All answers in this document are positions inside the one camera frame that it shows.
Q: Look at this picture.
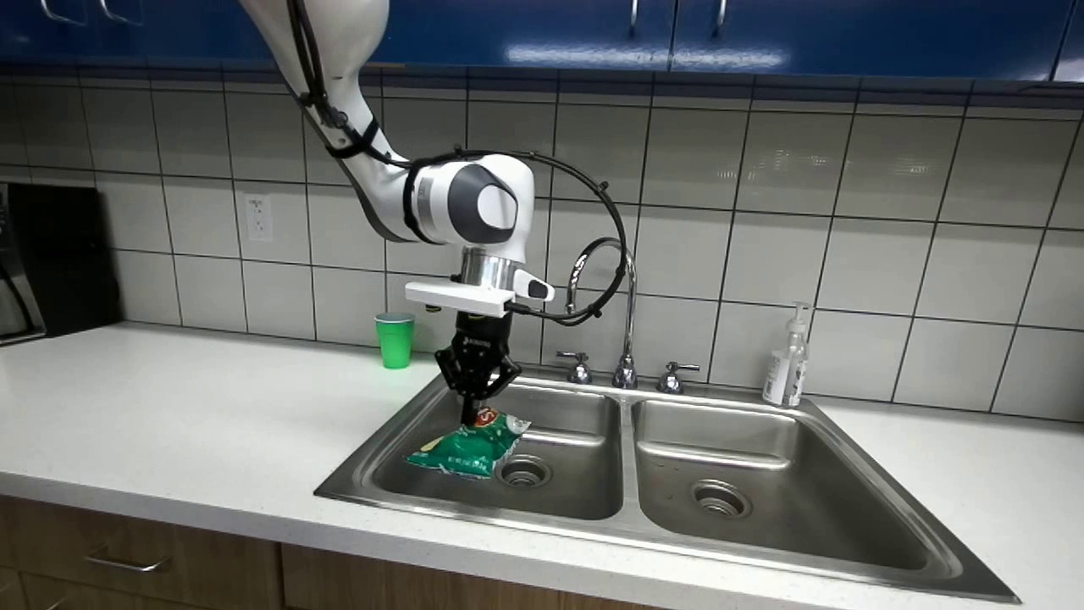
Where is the clear spray bottle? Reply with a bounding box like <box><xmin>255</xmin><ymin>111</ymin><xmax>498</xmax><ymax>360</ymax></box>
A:
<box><xmin>760</xmin><ymin>299</ymin><xmax>816</xmax><ymax>409</ymax></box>

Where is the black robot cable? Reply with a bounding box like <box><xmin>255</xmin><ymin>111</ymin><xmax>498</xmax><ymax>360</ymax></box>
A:
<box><xmin>281</xmin><ymin>0</ymin><xmax>635</xmax><ymax>333</ymax></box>

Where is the chrome faucet handle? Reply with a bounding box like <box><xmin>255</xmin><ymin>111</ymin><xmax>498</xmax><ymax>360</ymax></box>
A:
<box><xmin>655</xmin><ymin>360</ymin><xmax>705</xmax><ymax>397</ymax></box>
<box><xmin>552</xmin><ymin>350</ymin><xmax>595</xmax><ymax>386</ymax></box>

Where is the metal sink drain strainer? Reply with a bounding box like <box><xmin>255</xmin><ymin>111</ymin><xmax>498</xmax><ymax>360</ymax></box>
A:
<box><xmin>498</xmin><ymin>452</ymin><xmax>555</xmax><ymax>492</ymax></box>
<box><xmin>688</xmin><ymin>473</ymin><xmax>752</xmax><ymax>523</ymax></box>

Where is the green chip packet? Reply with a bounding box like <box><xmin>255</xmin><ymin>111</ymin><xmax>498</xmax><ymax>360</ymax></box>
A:
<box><xmin>402</xmin><ymin>405</ymin><xmax>534</xmax><ymax>483</ymax></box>

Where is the blue upper cabinet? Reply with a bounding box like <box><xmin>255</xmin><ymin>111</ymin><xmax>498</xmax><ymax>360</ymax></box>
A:
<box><xmin>0</xmin><ymin>0</ymin><xmax>1084</xmax><ymax>88</ymax></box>

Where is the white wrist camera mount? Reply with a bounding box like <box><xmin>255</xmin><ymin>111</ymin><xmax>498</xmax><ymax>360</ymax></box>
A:
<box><xmin>401</xmin><ymin>256</ymin><xmax>558</xmax><ymax>322</ymax></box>

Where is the metal drawer handle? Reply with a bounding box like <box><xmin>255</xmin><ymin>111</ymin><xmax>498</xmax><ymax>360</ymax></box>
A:
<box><xmin>83</xmin><ymin>550</ymin><xmax>171</xmax><ymax>580</ymax></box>

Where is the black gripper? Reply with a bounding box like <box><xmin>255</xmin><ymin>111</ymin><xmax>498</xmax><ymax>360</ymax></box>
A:
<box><xmin>429</xmin><ymin>313</ymin><xmax>526</xmax><ymax>429</ymax></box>

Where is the chrome gooseneck faucet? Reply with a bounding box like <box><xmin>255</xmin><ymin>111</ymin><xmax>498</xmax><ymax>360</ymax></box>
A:
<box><xmin>564</xmin><ymin>235</ymin><xmax>644</xmax><ymax>390</ymax></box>

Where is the black countertop appliance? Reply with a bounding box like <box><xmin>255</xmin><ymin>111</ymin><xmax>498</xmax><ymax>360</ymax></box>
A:
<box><xmin>0</xmin><ymin>181</ymin><xmax>127</xmax><ymax>350</ymax></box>

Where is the wooden lower cabinet door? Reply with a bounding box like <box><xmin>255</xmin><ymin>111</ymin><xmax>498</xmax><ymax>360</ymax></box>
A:
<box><xmin>277</xmin><ymin>543</ymin><xmax>663</xmax><ymax>610</ymax></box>

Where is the stainless steel double sink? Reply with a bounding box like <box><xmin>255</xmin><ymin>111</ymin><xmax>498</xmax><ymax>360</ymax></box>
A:
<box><xmin>312</xmin><ymin>360</ymin><xmax>1023</xmax><ymax>606</ymax></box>

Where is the wooden drawer front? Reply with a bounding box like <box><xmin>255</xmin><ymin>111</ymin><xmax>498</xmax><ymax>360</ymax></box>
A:
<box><xmin>0</xmin><ymin>493</ymin><xmax>284</xmax><ymax>610</ymax></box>

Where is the green plastic cup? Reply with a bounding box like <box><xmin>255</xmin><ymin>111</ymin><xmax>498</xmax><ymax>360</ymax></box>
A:
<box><xmin>372</xmin><ymin>313</ymin><xmax>421</xmax><ymax>373</ymax></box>

